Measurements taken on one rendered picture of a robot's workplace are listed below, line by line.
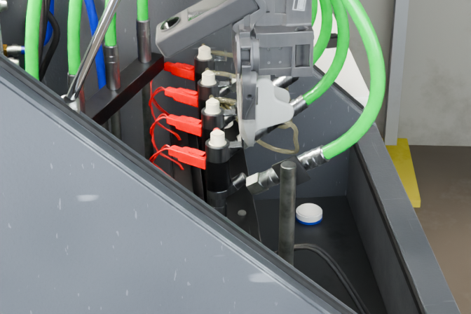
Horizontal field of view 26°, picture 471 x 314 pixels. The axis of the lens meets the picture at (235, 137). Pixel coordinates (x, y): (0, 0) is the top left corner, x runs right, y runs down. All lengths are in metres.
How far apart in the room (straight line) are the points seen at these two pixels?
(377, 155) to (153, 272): 0.69
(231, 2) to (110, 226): 0.35
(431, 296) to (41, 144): 0.58
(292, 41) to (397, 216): 0.34
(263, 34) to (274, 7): 0.03
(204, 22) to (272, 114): 0.13
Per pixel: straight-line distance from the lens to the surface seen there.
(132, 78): 1.32
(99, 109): 1.25
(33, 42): 1.10
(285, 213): 1.04
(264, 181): 1.05
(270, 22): 1.08
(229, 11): 1.07
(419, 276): 1.22
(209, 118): 1.22
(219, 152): 1.15
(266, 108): 1.12
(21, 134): 0.76
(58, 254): 0.81
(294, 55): 1.08
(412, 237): 1.28
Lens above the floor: 1.66
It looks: 28 degrees down
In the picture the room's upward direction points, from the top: straight up
